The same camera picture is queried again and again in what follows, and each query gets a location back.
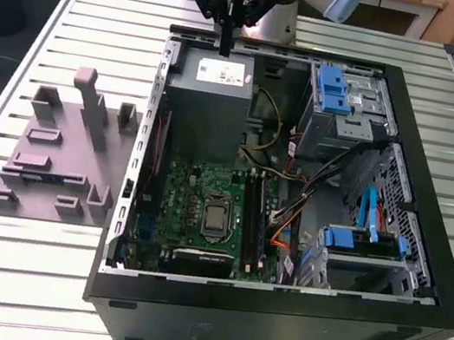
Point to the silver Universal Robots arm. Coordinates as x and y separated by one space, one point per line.
279 21

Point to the blue disk carrier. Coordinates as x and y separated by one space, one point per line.
340 238

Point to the blue VGA port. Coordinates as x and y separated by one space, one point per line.
147 228

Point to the black PC case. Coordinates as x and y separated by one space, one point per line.
226 324

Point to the grey power supply unit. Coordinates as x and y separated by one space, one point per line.
201 117

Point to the silver CPU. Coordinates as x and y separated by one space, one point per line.
216 219

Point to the black graphics card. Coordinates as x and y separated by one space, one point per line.
201 264

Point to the silver drive cage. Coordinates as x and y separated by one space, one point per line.
357 129

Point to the blue drive latch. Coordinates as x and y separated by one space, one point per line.
332 96

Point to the white four-pin socket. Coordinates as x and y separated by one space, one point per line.
192 180

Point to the grey parts rack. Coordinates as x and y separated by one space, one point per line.
65 137

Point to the green motherboard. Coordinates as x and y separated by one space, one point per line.
181 179

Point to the silver disk bay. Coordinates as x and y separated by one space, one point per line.
365 260

